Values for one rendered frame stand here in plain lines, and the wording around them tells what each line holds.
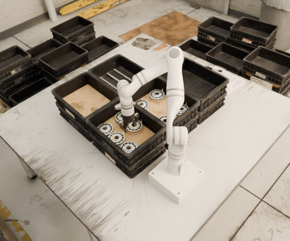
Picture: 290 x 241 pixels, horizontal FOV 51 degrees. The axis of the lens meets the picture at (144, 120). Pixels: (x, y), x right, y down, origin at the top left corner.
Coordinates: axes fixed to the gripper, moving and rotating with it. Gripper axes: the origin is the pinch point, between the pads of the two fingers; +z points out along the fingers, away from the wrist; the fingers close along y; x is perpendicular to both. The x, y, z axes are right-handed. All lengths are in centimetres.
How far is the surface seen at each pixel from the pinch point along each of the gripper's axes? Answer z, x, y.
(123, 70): 3, 55, 31
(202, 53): 59, 91, 154
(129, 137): 2.5, -3.9, -3.5
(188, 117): -0.8, -16.1, 32.8
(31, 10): 66, 347, 50
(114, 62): -2, 62, 28
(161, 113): 2.5, 0.4, 24.5
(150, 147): 0.6, -19.4, 1.2
